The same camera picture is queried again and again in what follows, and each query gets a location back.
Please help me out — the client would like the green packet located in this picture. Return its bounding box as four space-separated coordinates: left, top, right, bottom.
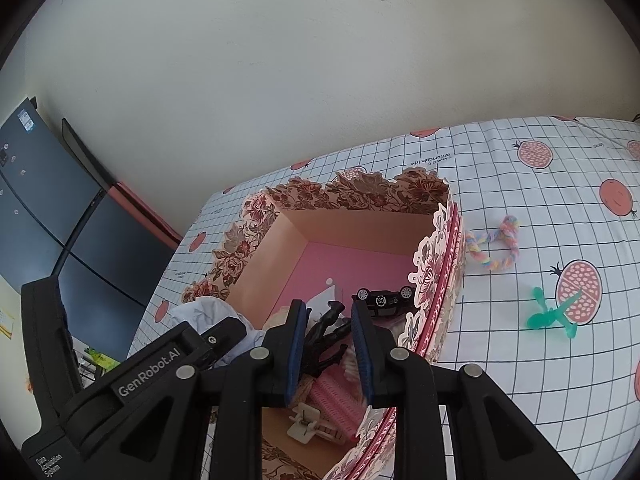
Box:
82 347 121 373

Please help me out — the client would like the floral paper gift box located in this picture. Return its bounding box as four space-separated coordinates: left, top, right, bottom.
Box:
180 167 468 480

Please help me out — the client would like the white hair clip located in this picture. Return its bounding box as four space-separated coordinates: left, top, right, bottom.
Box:
286 402 321 443

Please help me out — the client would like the red wooden frame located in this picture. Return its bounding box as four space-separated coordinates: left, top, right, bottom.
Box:
107 182 183 251

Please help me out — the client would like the white paper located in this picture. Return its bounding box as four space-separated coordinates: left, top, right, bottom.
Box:
167 296 266 366

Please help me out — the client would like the white cable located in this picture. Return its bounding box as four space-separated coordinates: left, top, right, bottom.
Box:
575 119 640 153

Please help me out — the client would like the pink hair roller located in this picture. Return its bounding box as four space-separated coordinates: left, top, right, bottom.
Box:
304 374 368 443

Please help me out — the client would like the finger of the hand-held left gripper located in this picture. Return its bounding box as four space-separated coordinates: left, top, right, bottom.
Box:
62 316 249 461

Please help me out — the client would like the dark multi-door refrigerator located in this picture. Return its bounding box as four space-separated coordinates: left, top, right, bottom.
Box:
0 95 178 361

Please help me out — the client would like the black toy car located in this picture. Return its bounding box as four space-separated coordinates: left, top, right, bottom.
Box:
354 287 416 317

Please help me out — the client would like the black plastic toy figure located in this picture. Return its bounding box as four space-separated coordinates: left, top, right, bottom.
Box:
300 301 353 378

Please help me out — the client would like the white paper tag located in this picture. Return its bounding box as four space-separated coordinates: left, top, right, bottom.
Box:
306 277 340 311

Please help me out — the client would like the black flat panel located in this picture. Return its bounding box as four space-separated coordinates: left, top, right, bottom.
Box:
61 117 117 192

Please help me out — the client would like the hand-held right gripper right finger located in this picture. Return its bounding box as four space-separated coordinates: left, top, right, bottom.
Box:
351 301 581 480

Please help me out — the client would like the green plastic toy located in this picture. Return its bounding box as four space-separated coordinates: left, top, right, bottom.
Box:
526 287 585 342

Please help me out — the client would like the rainbow braided rope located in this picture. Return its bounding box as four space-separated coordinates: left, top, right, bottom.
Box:
464 215 521 273

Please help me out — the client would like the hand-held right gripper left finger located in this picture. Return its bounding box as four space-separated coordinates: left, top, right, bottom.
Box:
85 300 307 480

